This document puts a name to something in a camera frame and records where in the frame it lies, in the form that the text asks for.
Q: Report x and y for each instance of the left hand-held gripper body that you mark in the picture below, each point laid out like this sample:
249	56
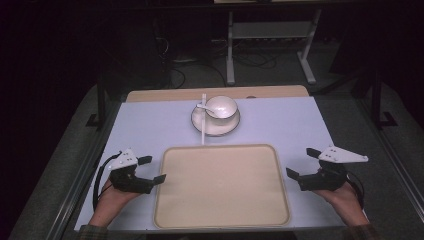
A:
128	181

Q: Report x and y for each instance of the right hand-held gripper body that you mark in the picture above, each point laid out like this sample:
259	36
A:
325	180

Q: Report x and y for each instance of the beige plastic tray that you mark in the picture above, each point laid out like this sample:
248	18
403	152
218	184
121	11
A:
221	186

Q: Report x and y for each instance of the white chopstick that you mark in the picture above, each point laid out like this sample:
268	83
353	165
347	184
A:
203	133

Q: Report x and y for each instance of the white ceramic spoon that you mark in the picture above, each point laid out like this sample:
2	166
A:
204	106

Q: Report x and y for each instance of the white dark-rimmed plate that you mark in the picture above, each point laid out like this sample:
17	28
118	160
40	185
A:
220	127

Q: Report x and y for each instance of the white ceramic bowl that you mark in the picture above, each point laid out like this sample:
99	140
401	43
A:
225	106

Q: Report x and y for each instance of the person's left hand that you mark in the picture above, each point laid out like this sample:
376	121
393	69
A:
115	200

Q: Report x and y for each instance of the person's right hand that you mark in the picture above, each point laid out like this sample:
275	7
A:
343	200

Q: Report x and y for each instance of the black stand leg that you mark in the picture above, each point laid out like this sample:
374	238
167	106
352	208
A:
101	100
376	100

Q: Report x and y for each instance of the white metal stand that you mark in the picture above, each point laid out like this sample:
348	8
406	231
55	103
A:
266	30

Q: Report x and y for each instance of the metal frame rail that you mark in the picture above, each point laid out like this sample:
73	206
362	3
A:
83	173
396	166

